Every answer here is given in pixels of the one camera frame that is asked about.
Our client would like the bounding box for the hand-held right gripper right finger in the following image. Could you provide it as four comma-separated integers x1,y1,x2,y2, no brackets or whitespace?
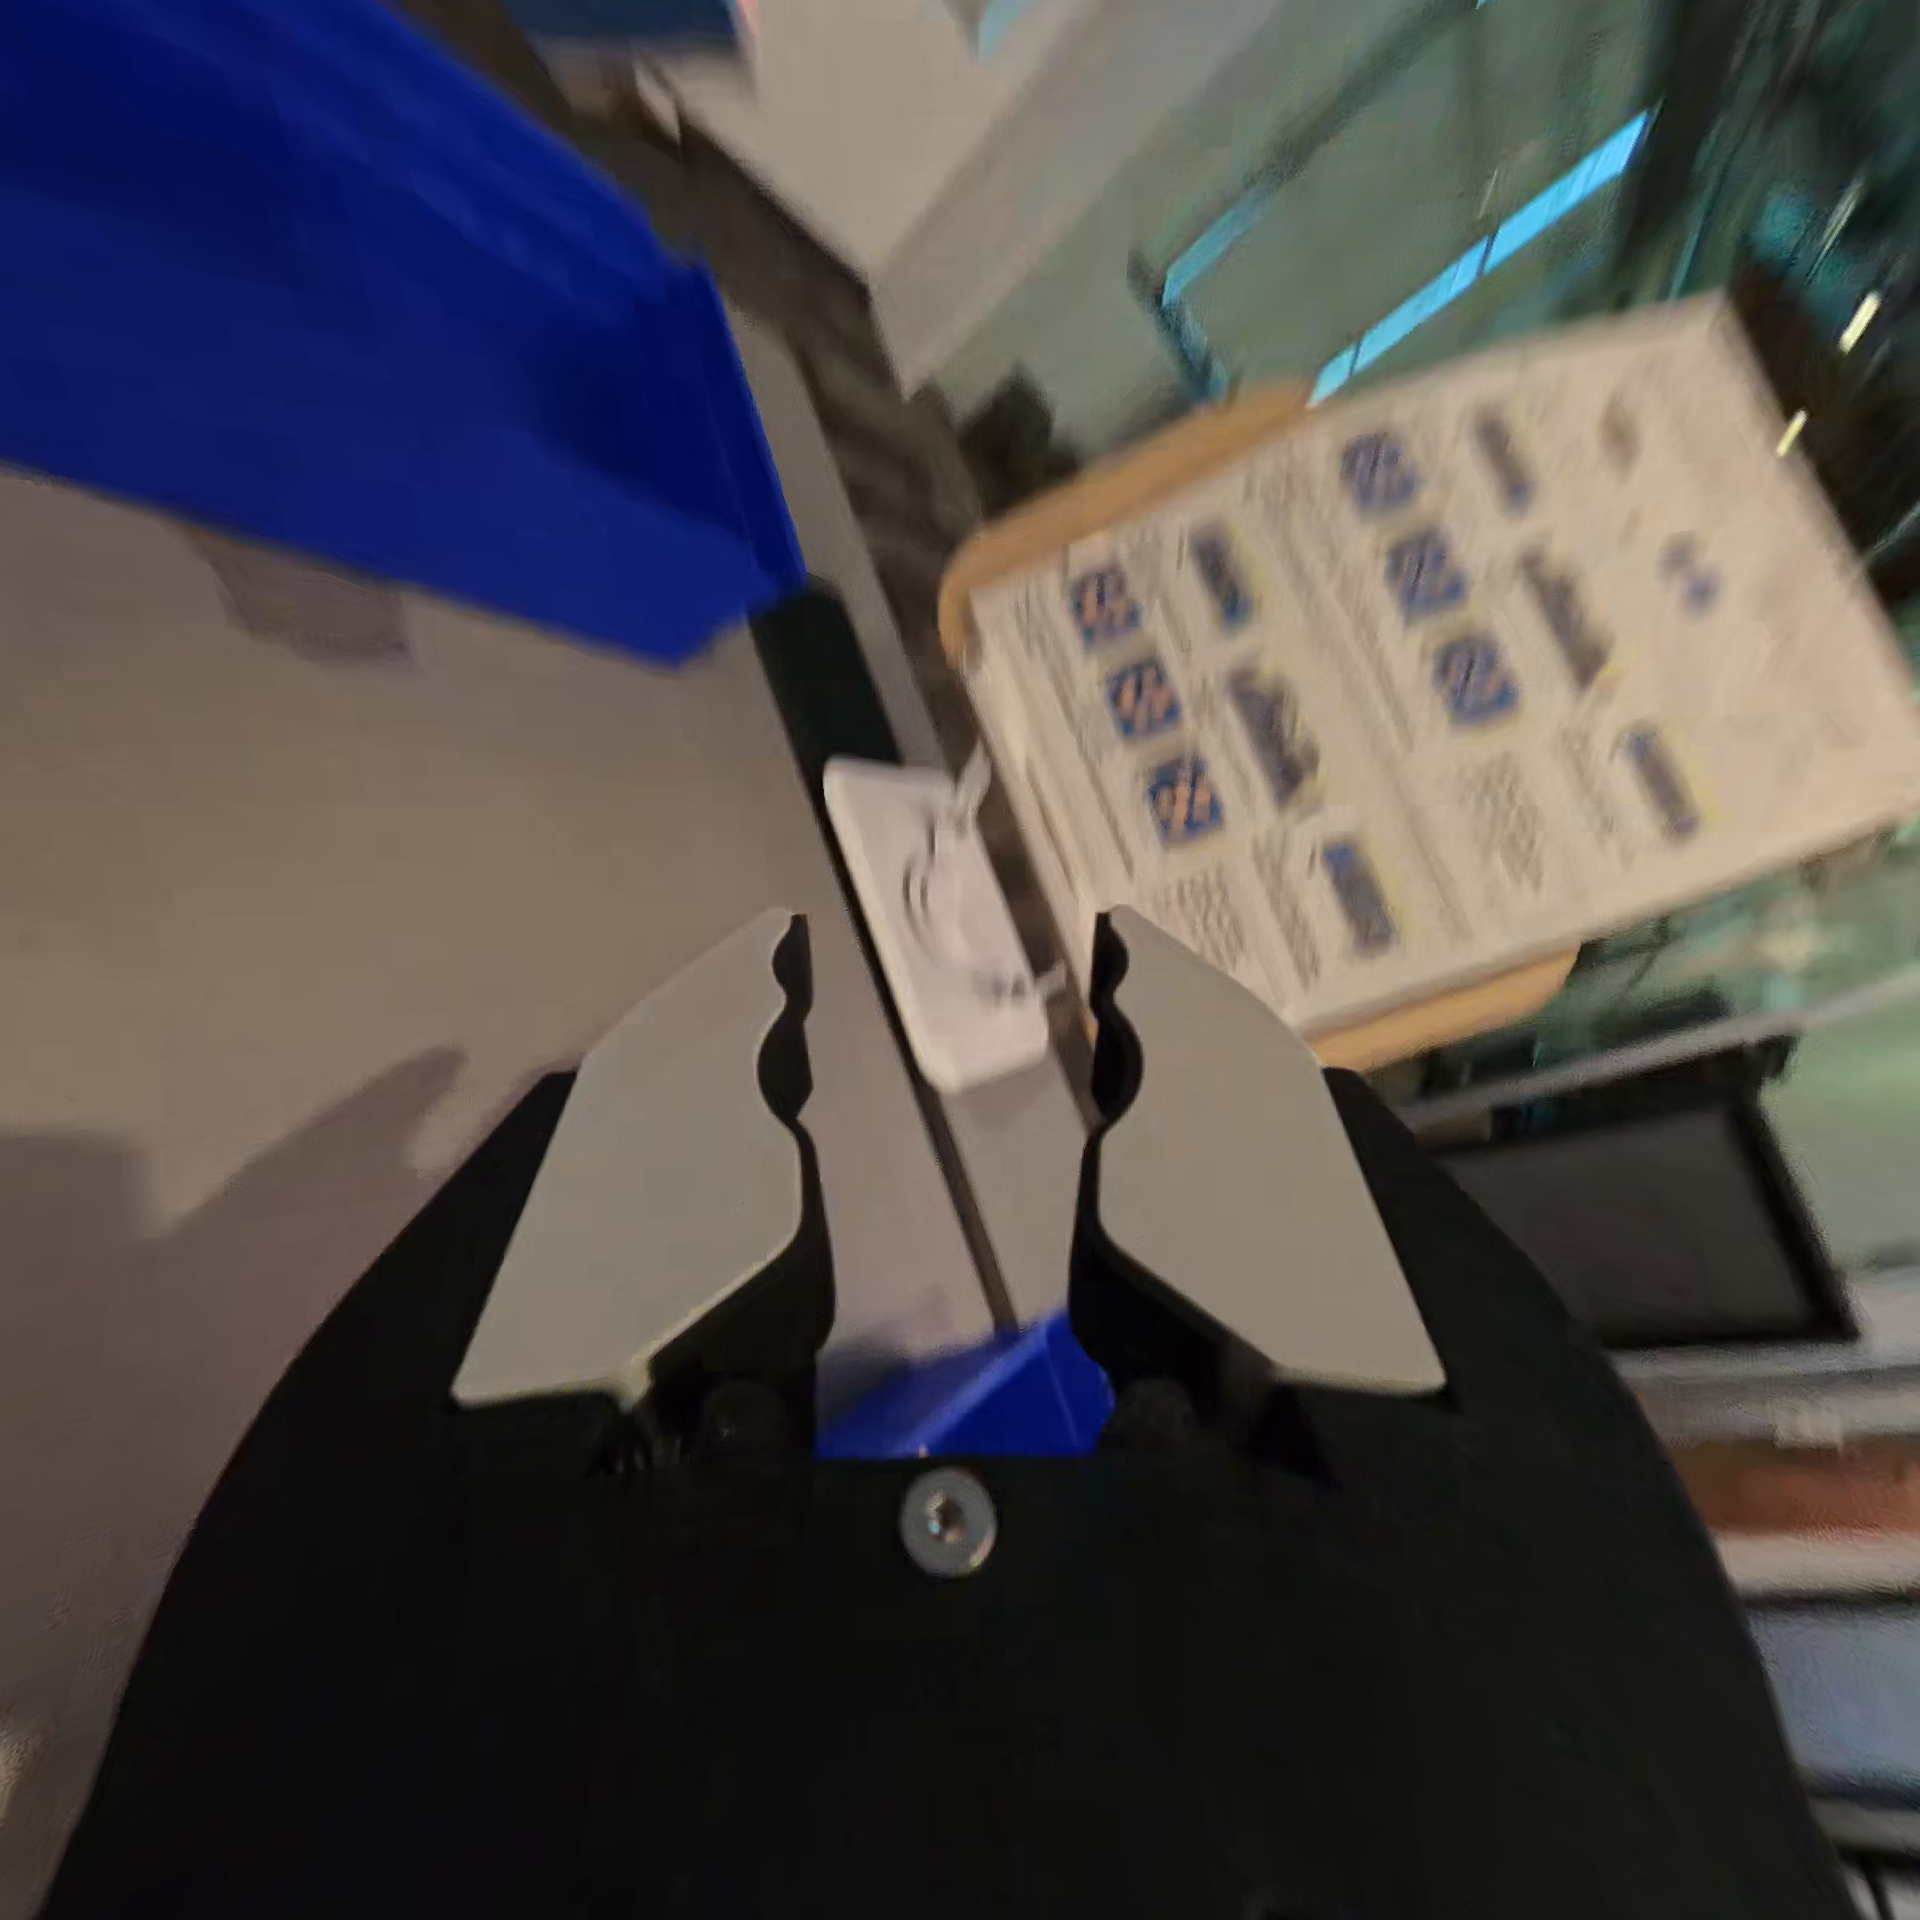
1069,904,1449,1466

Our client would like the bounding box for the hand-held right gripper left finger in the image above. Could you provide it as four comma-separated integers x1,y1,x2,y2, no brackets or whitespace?
450,904,837,1466

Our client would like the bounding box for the blue plastic bin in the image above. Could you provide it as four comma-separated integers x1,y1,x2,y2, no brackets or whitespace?
816,1312,1121,1460
0,0,807,665

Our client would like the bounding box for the dark screen panel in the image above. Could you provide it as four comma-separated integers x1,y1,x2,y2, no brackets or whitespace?
1424,1049,1863,1354

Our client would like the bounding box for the printed instruction sheet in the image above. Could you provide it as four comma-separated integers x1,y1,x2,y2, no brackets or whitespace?
968,292,1920,1038

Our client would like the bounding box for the wooden sign board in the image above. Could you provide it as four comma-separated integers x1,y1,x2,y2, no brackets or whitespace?
938,381,1577,1075

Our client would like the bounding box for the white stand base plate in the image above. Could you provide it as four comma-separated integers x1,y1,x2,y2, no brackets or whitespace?
823,756,1051,1088

